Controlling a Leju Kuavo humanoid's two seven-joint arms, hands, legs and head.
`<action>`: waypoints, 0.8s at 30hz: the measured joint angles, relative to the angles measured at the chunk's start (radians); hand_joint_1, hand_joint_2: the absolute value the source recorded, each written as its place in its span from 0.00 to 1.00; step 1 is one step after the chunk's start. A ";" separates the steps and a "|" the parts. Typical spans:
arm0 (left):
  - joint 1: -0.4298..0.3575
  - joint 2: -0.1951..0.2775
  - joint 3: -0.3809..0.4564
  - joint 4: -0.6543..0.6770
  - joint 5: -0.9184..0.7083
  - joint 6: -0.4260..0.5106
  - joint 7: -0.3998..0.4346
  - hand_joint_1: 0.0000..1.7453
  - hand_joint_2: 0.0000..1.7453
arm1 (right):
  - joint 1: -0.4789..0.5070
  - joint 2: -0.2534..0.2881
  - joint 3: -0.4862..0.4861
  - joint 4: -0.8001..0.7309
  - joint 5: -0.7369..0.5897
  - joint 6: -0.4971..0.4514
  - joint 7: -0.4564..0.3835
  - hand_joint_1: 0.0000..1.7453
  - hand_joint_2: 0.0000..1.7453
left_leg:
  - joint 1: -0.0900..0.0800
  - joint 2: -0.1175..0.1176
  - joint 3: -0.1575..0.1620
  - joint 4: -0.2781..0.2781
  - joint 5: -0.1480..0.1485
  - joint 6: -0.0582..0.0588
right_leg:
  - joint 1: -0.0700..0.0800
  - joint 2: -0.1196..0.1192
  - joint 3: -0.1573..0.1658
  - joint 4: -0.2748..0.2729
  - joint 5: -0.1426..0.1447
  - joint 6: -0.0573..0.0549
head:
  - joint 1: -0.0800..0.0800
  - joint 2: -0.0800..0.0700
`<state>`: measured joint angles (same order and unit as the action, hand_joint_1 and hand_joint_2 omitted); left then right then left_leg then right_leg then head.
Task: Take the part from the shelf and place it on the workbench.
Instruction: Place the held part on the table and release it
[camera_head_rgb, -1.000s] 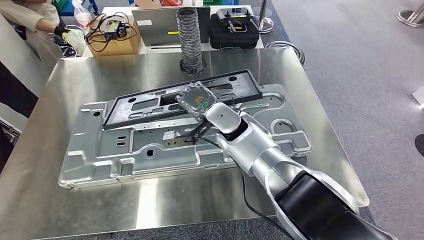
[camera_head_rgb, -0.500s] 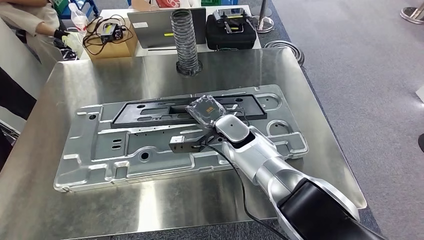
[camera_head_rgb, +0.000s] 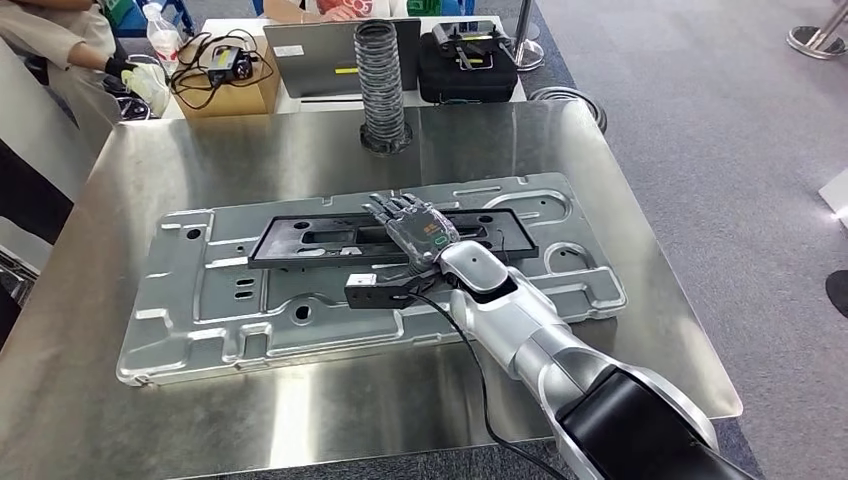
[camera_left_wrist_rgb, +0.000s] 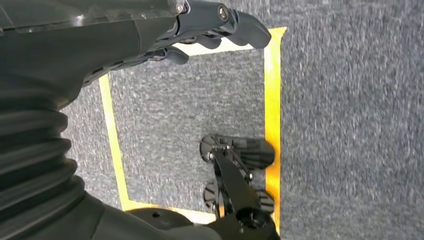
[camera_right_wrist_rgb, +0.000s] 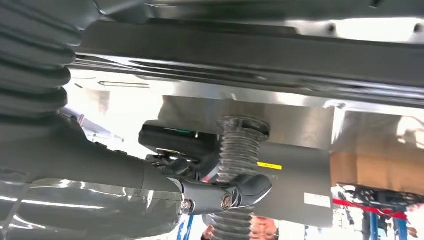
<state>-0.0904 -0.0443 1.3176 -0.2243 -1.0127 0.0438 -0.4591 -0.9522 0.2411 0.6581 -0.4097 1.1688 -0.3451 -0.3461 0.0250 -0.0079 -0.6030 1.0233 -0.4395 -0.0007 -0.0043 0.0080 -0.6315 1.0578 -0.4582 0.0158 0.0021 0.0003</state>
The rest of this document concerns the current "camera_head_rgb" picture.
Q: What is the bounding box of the black plastic frame part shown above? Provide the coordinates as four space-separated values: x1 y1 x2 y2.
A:
247 207 540 270

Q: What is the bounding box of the grey coiled hose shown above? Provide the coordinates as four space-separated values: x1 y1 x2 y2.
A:
352 18 414 158

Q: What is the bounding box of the black round stand base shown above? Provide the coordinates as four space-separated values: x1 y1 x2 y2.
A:
825 269 848 320

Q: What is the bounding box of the grey laptop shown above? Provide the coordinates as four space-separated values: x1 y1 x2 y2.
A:
262 17 423 104

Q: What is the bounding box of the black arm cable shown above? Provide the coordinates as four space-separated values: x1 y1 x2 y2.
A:
404 291 572 480

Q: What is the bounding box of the black power adapter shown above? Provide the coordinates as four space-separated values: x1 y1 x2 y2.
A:
206 44 257 88

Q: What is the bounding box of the black remote controller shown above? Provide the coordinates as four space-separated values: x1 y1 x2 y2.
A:
431 19 515 72

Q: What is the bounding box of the cardboard box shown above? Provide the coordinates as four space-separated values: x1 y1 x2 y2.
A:
172 34 284 121

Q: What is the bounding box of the black carry case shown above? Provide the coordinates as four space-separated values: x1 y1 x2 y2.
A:
417 31 520 105

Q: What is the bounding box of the black coiled floor cable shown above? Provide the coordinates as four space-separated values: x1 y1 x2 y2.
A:
527 86 609 135

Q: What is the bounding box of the stainless steel workbench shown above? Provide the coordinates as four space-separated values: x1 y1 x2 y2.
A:
0 99 744 480

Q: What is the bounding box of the white platform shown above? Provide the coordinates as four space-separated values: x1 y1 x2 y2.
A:
818 167 848 231

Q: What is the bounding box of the grey sheet panel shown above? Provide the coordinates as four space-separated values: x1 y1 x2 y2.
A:
0 39 124 200

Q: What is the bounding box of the chrome stanchion post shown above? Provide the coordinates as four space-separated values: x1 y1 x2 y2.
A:
786 0 848 62
511 0 547 73

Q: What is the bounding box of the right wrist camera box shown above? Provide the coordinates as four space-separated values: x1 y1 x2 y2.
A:
343 268 444 311

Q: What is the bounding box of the person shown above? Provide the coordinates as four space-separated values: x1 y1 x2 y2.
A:
263 0 399 22
0 0 174 246

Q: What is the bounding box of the stamped grey metal plate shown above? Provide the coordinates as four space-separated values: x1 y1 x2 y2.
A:
115 172 628 388

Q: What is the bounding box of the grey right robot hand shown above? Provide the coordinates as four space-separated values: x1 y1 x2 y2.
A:
362 192 462 275

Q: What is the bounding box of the person's gloved hand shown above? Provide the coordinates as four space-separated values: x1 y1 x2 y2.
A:
104 57 174 118

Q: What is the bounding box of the white table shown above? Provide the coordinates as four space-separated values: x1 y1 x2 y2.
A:
162 16 529 122

